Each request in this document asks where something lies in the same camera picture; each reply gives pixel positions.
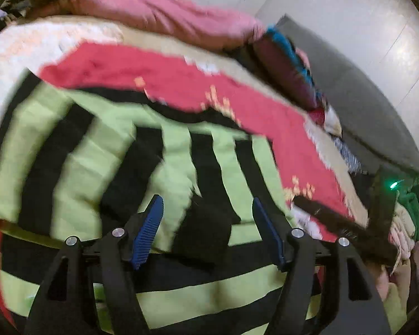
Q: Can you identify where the maroon and blue garment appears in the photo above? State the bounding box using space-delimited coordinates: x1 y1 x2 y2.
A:
253 37 322 110

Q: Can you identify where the green garment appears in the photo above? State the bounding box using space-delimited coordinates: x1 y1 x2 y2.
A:
398 184 419 242

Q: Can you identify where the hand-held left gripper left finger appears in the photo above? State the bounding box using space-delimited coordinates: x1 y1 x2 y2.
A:
24 194 165 335

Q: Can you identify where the pile of pale clothes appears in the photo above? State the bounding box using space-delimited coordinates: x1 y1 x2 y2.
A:
372 200 419 327

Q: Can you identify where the pink duvet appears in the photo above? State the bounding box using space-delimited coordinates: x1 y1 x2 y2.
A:
68 0 266 51

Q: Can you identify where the heap of mixed clothes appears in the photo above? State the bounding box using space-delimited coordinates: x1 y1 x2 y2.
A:
307 105 363 176

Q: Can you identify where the red flowered blanket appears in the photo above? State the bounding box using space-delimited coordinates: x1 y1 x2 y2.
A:
0 40 371 325

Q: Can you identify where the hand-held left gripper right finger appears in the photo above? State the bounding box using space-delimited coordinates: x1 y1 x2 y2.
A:
252 197 392 335

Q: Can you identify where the teal cloth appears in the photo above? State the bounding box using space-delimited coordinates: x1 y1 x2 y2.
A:
265 24 318 93

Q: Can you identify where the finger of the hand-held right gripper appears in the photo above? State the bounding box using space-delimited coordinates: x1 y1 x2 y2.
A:
292 196 398 264

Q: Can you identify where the grey headboard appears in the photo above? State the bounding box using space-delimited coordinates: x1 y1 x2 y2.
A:
276 14 419 179

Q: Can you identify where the green black striped sweater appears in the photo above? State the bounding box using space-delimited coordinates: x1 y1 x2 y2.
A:
0 68 323 335

